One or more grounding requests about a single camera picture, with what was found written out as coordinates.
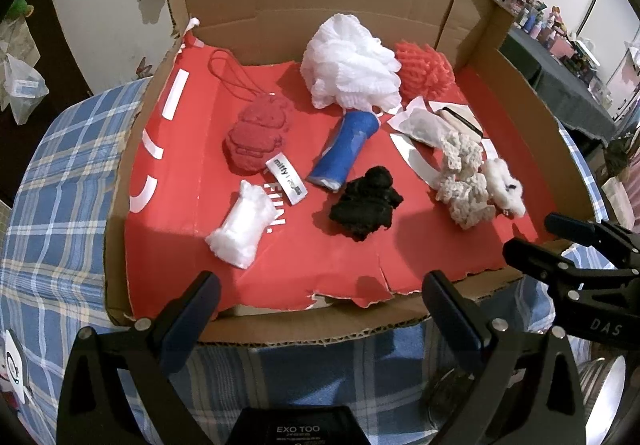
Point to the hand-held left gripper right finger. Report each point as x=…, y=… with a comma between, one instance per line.
x=452, y=320

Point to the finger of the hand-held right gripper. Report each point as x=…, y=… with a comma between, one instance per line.
x=575, y=229
x=535, y=257

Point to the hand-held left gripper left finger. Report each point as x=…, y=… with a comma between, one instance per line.
x=192, y=320

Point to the white fluffy hair clip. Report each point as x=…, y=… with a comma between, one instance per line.
x=500, y=175

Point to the cream crocheted scrunchie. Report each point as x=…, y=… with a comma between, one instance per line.
x=462, y=185

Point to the white fuzzy roll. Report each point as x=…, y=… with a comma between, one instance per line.
x=240, y=225

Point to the black scrunchie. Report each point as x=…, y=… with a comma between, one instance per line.
x=367, y=205

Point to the white tissue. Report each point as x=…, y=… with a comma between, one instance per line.
x=425, y=125

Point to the cardboard box with red lining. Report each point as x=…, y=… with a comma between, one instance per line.
x=190, y=135

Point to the blue and white tube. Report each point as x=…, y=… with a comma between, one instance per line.
x=340, y=150

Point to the red mesh bath pouf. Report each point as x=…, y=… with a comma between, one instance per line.
x=425, y=70

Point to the white mesh bath pouf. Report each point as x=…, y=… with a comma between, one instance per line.
x=350, y=60

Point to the glass jar with metal lid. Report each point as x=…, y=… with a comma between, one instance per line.
x=607, y=390

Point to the clear plastic jar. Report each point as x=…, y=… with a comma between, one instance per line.
x=447, y=395

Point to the grey cloth covered table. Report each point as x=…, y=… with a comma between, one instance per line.
x=560, y=80

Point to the blue plaid blanket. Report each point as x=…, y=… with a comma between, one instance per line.
x=60, y=175

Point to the cluttered side table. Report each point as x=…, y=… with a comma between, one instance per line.
x=550, y=20

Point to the clear plastic bag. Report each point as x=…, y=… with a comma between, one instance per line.
x=22, y=85

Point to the green plush toy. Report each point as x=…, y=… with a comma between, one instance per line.
x=17, y=2

